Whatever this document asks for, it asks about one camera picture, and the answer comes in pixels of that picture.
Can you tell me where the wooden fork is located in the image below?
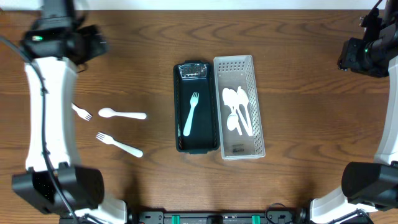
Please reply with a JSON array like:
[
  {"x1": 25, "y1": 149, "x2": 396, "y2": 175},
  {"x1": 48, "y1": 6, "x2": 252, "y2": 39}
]
[
  {"x1": 96, "y1": 132, "x2": 144, "y2": 158},
  {"x1": 72, "y1": 103, "x2": 92, "y2": 121},
  {"x1": 183, "y1": 92, "x2": 199, "y2": 136}
]

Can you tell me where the black perforated plastic basket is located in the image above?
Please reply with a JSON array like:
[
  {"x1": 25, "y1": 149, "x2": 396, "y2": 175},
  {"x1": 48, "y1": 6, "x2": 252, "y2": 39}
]
[{"x1": 173, "y1": 60, "x2": 220, "y2": 154}]

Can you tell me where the white plastic spoon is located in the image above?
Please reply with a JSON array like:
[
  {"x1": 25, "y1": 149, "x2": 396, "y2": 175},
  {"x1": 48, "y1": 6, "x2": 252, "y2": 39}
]
[
  {"x1": 221, "y1": 87, "x2": 246, "y2": 136},
  {"x1": 234, "y1": 92, "x2": 249, "y2": 134},
  {"x1": 237, "y1": 86, "x2": 253, "y2": 136},
  {"x1": 227, "y1": 105, "x2": 242, "y2": 136}
]

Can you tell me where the clear perforated plastic basket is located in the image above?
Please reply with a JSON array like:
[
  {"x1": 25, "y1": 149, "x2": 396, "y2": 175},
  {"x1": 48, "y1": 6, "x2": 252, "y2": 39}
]
[{"x1": 213, "y1": 55, "x2": 266, "y2": 160}]

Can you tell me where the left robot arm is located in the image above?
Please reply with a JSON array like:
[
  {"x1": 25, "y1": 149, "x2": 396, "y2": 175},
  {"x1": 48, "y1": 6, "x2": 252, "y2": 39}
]
[{"x1": 12, "y1": 0, "x2": 129, "y2": 223}]

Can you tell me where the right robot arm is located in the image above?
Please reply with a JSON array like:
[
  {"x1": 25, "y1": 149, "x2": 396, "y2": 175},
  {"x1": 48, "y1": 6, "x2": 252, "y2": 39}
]
[{"x1": 295, "y1": 0, "x2": 397, "y2": 223}]

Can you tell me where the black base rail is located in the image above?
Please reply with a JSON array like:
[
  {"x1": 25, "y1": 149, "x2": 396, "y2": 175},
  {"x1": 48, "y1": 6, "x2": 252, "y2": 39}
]
[{"x1": 58, "y1": 208, "x2": 371, "y2": 224}]

